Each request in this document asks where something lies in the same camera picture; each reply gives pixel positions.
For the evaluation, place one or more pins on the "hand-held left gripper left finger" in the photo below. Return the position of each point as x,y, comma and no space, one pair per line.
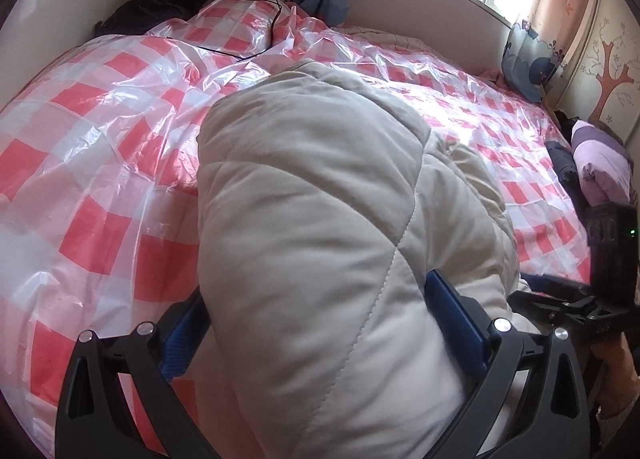
182,339

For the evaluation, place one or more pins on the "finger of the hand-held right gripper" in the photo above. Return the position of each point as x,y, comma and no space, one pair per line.
555,306
560,281

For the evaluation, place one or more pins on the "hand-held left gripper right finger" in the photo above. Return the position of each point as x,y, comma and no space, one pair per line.
457,319

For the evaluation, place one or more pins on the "beige quilted jacket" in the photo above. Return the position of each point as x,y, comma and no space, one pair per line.
310,214

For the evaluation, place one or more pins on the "person's right forearm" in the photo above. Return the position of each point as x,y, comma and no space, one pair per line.
617,419

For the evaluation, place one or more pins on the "person's right hand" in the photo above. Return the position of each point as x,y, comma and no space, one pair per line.
610,369

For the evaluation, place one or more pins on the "purple pillow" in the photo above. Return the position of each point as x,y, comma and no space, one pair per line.
600,164

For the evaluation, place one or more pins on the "dark cloth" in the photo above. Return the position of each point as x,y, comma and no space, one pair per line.
565,164

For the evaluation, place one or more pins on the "red checked plastic sheet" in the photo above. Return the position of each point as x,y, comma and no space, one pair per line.
100,139

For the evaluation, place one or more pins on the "pink and blue curtain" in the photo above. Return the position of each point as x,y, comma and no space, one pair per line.
550,14

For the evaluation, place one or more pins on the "beige bed headboard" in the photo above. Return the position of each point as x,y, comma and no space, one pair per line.
425,14

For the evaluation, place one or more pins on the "tree wall sticker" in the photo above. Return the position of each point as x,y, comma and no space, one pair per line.
612,84

